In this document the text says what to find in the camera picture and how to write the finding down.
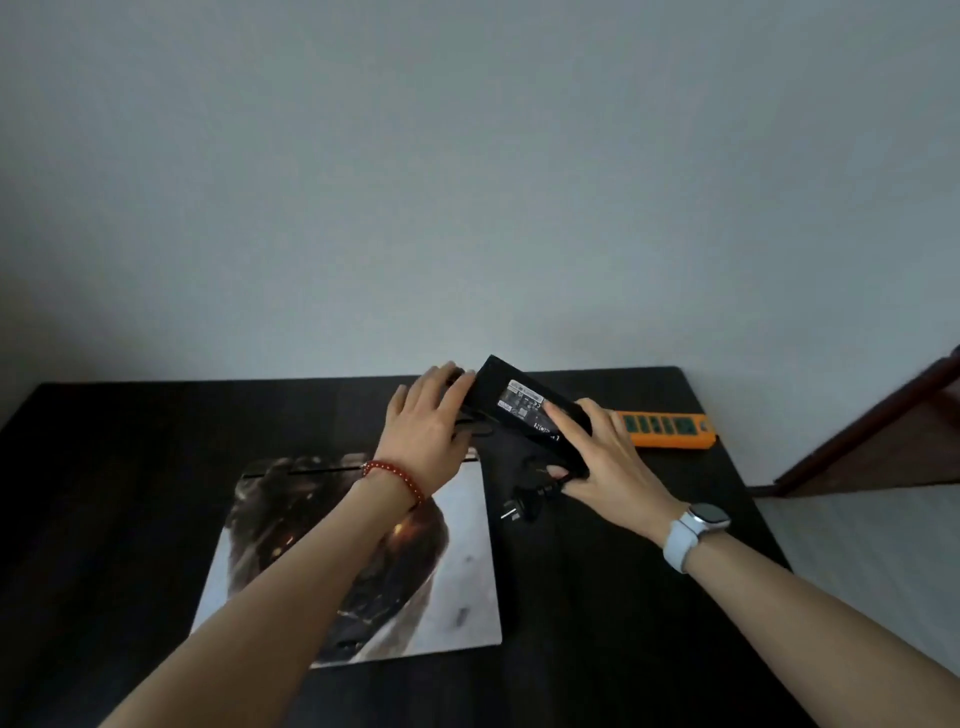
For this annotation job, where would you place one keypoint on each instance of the person's right hand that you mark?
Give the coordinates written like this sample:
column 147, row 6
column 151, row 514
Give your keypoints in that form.
column 615, row 472

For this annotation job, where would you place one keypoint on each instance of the person's left hand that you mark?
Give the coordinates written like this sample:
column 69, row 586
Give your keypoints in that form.
column 424, row 442

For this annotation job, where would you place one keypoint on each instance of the person's right thumb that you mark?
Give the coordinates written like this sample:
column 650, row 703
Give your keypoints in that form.
column 566, row 475

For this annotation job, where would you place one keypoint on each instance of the person's left little finger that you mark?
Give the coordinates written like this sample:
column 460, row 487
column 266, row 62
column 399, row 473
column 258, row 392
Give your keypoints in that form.
column 398, row 401

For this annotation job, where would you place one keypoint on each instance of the black power adapter brick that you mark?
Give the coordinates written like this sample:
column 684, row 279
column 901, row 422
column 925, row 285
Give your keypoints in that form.
column 510, row 401

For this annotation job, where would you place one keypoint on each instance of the person's left forearm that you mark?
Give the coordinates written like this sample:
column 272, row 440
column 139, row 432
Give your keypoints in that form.
column 285, row 600

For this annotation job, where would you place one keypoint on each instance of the person's right forearm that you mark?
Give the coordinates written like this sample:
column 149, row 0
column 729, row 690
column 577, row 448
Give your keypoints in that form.
column 810, row 630

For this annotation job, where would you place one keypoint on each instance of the orange power strip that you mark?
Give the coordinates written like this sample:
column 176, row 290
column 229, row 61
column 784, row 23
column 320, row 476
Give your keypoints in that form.
column 667, row 430

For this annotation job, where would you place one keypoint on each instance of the laptop with printed skin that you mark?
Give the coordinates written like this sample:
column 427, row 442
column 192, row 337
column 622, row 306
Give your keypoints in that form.
column 465, row 570

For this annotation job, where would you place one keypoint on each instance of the white smartwatch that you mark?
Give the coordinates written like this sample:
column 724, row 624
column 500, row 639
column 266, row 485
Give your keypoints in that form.
column 694, row 531

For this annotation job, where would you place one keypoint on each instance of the brown wooden door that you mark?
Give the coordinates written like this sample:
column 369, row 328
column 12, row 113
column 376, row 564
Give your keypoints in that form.
column 877, row 435

